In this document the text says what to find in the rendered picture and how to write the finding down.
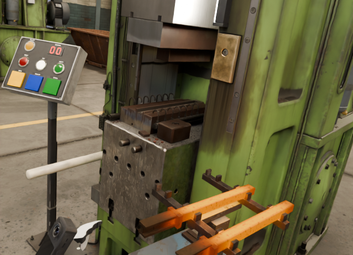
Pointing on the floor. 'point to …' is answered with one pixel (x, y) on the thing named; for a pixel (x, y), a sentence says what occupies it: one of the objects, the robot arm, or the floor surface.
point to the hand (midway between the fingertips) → (118, 237)
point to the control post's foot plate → (37, 240)
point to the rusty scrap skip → (92, 44)
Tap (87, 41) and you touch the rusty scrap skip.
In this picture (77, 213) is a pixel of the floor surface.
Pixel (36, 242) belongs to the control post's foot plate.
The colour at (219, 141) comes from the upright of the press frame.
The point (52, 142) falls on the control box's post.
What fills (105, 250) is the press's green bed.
